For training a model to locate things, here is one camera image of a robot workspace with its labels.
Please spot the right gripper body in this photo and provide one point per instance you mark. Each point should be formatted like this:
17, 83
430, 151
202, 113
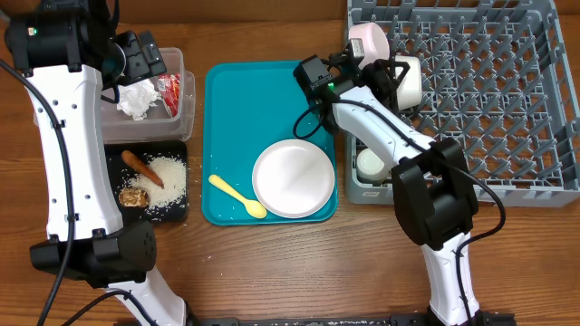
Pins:
377, 78

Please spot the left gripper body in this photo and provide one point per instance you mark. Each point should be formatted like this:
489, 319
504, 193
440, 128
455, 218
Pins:
139, 62

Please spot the white bowl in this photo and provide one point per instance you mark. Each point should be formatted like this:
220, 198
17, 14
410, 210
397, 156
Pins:
409, 93

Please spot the red snack wrapper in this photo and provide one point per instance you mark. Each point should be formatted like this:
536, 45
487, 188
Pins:
169, 90

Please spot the white napkin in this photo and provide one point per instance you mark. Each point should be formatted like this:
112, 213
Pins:
136, 99

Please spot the white plastic cup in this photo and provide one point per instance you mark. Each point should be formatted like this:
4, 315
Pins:
370, 169

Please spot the brown sausage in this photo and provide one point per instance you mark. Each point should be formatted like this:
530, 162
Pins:
139, 166

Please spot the pile of white rice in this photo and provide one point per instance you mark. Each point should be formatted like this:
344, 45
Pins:
173, 174

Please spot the white round plate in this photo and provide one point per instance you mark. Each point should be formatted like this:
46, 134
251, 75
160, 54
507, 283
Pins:
293, 178

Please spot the brown food chunk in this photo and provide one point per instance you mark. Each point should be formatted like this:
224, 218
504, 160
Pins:
134, 197

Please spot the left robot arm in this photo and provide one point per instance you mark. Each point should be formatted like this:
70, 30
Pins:
67, 54

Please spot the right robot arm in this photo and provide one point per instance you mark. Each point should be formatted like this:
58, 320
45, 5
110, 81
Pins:
434, 199

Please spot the grey dishwasher rack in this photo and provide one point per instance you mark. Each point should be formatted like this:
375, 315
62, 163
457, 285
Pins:
497, 80

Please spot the clear plastic bin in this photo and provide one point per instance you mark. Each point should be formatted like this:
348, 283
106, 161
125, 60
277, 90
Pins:
167, 122

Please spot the teal serving tray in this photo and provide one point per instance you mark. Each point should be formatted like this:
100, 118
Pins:
248, 107

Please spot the black plastic tray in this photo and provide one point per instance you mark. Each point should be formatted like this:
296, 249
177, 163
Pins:
120, 173

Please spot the yellow plastic spoon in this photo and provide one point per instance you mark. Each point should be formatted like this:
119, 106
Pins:
253, 207

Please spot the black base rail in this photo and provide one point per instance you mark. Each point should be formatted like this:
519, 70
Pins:
413, 319

